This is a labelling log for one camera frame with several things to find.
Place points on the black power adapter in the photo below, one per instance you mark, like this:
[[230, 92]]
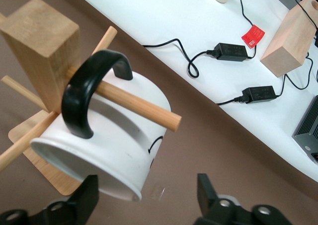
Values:
[[231, 52], [259, 94]]

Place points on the wooden mug stand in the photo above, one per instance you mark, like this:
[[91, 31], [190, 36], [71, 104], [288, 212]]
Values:
[[39, 36]]

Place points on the thin black adapter lead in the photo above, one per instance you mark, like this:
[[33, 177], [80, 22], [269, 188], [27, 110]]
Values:
[[283, 84], [243, 9]]

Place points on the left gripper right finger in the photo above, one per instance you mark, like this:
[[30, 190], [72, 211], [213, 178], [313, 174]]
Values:
[[213, 210]]

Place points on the black finned metal box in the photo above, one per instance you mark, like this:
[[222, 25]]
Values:
[[308, 130]]

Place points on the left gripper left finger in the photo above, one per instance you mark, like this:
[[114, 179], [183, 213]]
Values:
[[74, 210]]

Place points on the clear tape piece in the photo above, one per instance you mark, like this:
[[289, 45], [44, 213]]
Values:
[[159, 192]]

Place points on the brown table mat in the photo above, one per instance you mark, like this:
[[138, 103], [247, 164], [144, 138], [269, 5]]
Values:
[[223, 160]]

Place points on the light wooden block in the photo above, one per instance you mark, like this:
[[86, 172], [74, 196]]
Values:
[[290, 41]]

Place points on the red paper tag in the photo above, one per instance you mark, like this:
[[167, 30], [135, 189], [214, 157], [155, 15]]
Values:
[[253, 36]]

